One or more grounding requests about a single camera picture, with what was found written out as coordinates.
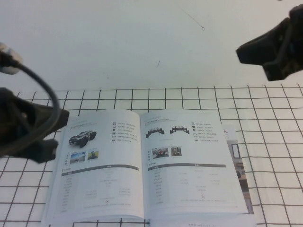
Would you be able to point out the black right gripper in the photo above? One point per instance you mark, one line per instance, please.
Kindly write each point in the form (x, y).
(296, 42)

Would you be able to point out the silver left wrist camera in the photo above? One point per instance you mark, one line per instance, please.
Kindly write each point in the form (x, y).
(8, 70)

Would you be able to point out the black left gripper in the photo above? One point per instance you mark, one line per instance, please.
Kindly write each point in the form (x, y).
(14, 127)

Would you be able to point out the white product catalogue book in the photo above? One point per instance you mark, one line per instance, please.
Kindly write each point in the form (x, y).
(118, 165)

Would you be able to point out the white black-grid checkered cloth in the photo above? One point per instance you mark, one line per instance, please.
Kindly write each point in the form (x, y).
(272, 118)

